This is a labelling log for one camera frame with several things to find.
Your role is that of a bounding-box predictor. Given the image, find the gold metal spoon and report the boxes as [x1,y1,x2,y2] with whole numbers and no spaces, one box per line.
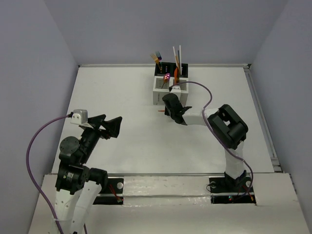
[161,73,171,89]

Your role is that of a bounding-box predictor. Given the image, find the iridescent rainbow metal fork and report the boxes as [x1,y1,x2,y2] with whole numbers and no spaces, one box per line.
[156,51,162,71]

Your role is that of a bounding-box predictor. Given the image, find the yellow black handled knife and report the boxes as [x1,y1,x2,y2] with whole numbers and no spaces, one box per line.
[176,70,180,83]

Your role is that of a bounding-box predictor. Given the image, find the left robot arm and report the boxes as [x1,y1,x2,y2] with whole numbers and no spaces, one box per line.
[49,109,122,234]

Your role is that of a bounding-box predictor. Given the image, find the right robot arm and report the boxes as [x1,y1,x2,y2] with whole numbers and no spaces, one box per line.
[162,93,248,191]

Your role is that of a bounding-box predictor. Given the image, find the white utensil caddy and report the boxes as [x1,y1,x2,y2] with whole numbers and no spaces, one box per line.
[153,76,189,106]

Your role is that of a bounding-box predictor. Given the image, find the black utensil caddy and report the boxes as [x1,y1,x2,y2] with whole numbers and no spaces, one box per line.
[154,62,189,78]

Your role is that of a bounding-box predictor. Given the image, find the amber plastic fork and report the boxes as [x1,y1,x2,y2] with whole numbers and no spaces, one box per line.
[150,54,162,71]

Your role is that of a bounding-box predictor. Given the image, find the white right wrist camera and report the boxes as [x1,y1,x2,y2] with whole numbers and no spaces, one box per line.
[169,85,181,95]

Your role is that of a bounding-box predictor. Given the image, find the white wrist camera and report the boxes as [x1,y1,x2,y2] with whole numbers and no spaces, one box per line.
[169,85,181,95]
[70,109,88,125]

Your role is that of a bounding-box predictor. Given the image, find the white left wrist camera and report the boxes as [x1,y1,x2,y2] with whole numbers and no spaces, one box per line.
[70,109,88,125]

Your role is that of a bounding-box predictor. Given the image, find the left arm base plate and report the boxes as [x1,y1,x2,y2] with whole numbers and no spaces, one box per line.
[93,177,124,205]

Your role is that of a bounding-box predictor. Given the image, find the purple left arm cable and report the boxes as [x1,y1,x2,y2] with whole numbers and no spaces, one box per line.
[25,114,87,234]

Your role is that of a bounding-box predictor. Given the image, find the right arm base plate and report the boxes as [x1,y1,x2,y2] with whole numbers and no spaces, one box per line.
[206,176,256,204]

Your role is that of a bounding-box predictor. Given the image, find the aluminium table rail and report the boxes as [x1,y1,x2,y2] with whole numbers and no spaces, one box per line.
[244,64,283,173]

